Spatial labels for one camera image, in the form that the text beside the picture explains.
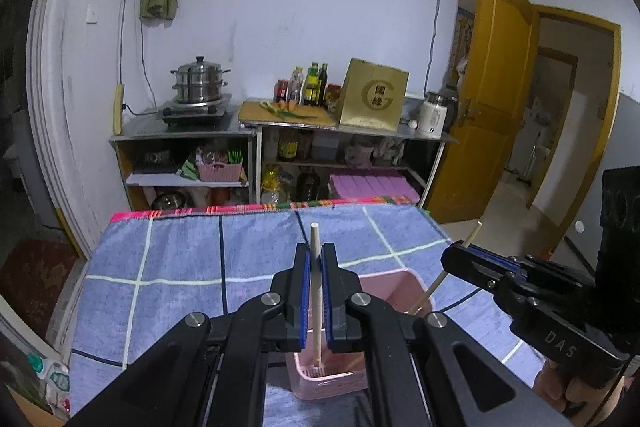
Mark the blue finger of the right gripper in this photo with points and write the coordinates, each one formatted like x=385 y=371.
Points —
x=488 y=266
x=456 y=261

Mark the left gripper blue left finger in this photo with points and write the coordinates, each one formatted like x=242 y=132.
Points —
x=297 y=299

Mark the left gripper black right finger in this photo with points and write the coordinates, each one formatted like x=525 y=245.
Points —
x=343 y=332

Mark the metal kitchen shelf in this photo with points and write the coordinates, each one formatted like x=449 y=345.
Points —
x=157 y=162

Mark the person right hand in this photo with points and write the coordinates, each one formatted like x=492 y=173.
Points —
x=598 y=403

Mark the pink storage box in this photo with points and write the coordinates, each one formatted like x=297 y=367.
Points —
x=360 y=184

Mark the yellow oil jug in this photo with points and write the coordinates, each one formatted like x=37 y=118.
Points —
x=270 y=190

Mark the pink basket on shelf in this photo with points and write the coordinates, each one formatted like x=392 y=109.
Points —
x=218 y=172

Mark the blue checked tablecloth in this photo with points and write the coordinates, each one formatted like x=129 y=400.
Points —
x=147 y=273

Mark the white electric kettle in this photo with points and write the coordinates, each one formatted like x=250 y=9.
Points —
x=437 y=114

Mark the yellow wooden door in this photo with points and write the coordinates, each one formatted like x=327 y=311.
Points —
x=493 y=95

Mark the wooden cutting board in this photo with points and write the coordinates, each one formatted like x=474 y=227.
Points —
x=261 y=113

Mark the green onion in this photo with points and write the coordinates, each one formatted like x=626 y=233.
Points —
x=283 y=113

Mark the clear plastic bottle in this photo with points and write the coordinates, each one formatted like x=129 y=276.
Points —
x=295 y=85

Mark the black induction cooker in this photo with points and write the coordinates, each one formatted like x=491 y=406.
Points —
x=182 y=114

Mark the red lid jar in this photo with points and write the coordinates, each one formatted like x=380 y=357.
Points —
x=331 y=97

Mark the green oil bottle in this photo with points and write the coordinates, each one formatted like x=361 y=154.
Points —
x=312 y=86

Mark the gold gift box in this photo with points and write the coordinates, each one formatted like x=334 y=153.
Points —
x=372 y=96

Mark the dark sauce bottle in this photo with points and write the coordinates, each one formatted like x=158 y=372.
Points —
x=323 y=82

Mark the steel steamer pot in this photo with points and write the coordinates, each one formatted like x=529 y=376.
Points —
x=199 y=82

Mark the yellow power strip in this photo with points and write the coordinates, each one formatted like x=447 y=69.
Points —
x=117 y=108

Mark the white wall switch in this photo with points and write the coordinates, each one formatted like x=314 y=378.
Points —
x=91 y=15

